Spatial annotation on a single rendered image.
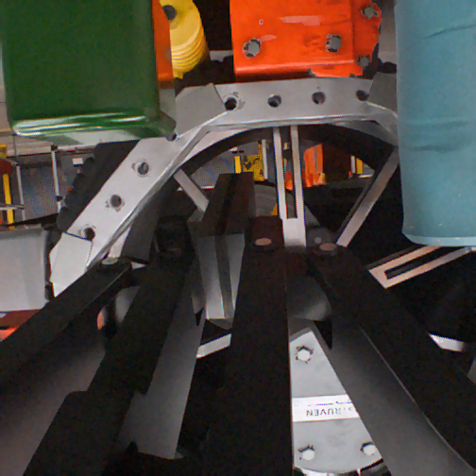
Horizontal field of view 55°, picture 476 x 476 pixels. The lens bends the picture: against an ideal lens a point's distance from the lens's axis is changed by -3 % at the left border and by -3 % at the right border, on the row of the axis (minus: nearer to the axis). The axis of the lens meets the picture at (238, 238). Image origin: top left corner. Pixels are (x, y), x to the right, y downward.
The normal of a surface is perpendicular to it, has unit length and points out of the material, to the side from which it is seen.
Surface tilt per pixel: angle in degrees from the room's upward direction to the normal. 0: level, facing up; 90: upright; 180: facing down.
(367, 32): 90
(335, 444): 90
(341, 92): 90
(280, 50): 90
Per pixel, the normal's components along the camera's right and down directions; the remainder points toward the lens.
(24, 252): -0.01, 0.13
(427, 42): -0.71, 0.11
